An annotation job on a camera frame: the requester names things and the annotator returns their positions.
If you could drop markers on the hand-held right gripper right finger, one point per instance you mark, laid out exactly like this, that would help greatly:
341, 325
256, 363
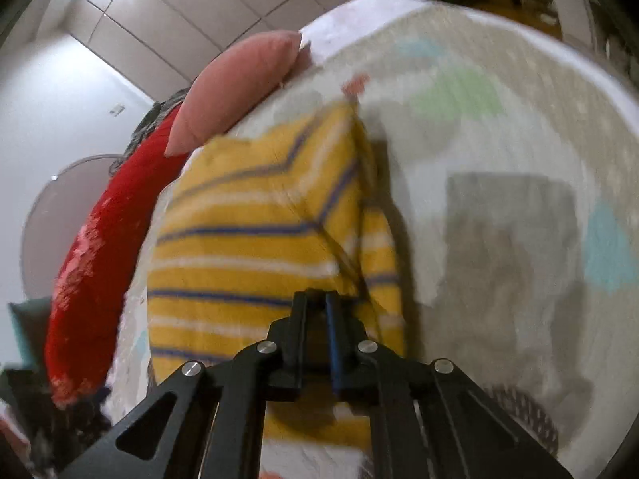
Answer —
333, 344

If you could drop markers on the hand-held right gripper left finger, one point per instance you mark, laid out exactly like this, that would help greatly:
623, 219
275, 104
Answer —
298, 319

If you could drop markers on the yellow striped small shirt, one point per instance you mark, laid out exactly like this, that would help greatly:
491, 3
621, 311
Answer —
239, 239

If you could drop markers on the red blanket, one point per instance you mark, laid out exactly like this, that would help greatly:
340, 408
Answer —
100, 259

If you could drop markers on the pink pillow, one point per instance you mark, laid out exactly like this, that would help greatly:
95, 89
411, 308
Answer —
234, 80

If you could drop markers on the grey fuzzy cloth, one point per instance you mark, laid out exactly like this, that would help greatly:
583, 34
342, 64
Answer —
150, 119

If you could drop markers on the beige patterned quilt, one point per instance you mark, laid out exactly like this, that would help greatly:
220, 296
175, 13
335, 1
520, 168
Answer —
499, 149

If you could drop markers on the teal cloth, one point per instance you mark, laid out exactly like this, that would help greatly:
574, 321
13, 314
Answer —
30, 329

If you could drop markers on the cluttered shelf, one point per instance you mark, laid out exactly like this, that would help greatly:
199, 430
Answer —
574, 5

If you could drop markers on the wall switch plate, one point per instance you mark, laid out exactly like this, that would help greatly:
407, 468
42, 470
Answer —
117, 110

